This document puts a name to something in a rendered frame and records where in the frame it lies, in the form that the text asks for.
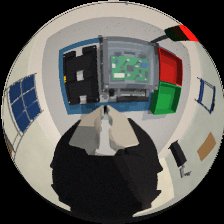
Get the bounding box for green bin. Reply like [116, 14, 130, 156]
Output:
[150, 81, 182, 115]

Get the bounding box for red bin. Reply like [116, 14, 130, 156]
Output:
[157, 47, 183, 86]

